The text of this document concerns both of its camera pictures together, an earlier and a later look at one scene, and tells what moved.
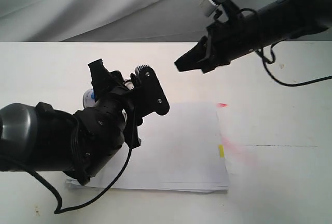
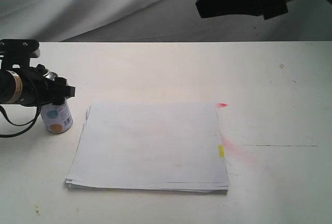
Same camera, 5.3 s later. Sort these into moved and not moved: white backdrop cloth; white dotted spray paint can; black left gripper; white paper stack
Moved: black left gripper; white dotted spray paint can
Not moved: white backdrop cloth; white paper stack
